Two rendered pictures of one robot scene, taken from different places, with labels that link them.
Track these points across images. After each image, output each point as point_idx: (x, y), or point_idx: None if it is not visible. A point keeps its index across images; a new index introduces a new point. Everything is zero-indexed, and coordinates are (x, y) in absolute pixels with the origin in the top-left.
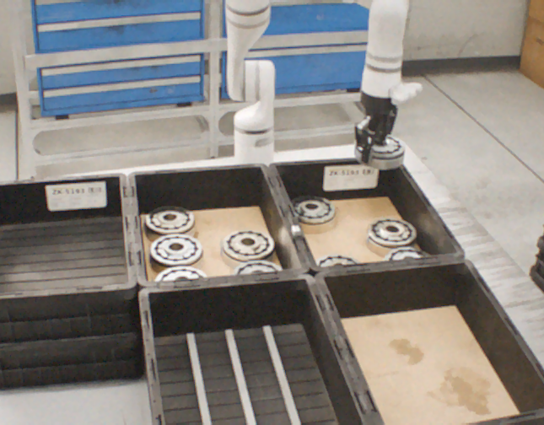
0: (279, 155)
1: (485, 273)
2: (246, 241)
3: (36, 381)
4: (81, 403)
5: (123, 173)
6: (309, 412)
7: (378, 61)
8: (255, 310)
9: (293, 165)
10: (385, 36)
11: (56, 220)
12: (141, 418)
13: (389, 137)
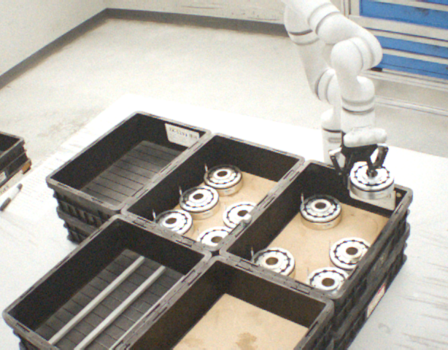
0: (416, 154)
1: None
2: (246, 212)
3: None
4: None
5: (293, 129)
6: None
7: (342, 101)
8: (180, 262)
9: (325, 167)
10: (341, 80)
11: (174, 149)
12: None
13: (389, 170)
